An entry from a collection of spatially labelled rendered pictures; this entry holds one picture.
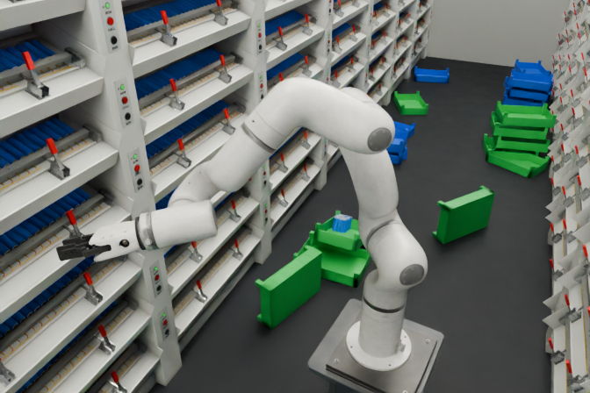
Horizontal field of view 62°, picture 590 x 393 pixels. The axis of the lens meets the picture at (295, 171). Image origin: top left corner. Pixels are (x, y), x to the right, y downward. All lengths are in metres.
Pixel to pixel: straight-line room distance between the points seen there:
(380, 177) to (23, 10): 0.80
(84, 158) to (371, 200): 0.69
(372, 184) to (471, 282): 1.25
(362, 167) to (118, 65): 0.62
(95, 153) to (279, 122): 0.51
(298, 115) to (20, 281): 0.71
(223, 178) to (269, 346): 1.03
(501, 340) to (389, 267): 0.96
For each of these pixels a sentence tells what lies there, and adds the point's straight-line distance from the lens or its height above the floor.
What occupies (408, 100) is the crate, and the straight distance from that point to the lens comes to 4.13.
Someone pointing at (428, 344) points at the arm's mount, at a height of 0.30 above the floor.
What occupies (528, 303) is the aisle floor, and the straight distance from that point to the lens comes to 2.30.
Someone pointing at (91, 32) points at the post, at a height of 1.20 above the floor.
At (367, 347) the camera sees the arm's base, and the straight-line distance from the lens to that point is 1.50.
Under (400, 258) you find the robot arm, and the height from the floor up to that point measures 0.71.
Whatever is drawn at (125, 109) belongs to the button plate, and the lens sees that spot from 1.30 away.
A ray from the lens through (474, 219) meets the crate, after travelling 2.57.
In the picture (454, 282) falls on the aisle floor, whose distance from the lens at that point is 2.29.
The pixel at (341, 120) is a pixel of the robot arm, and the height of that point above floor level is 1.07.
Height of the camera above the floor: 1.47
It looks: 30 degrees down
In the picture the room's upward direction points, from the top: straight up
